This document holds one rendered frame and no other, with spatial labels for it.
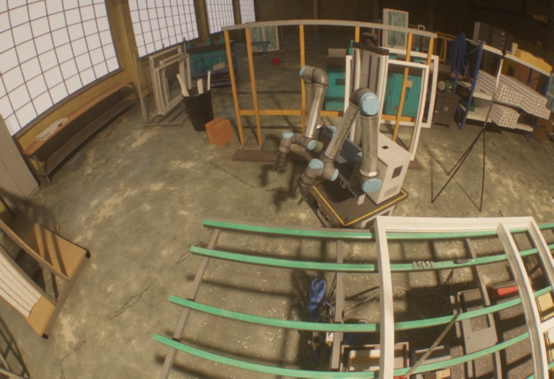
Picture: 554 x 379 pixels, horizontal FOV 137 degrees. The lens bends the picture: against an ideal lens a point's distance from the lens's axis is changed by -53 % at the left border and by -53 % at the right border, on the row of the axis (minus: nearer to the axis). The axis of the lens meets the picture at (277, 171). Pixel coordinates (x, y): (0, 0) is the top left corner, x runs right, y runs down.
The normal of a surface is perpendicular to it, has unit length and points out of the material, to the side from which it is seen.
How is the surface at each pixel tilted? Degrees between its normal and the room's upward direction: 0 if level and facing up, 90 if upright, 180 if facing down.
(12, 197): 90
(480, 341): 0
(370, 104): 82
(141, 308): 0
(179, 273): 0
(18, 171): 90
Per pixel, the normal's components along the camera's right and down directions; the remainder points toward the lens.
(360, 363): -0.07, -0.78
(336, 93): -0.16, 0.62
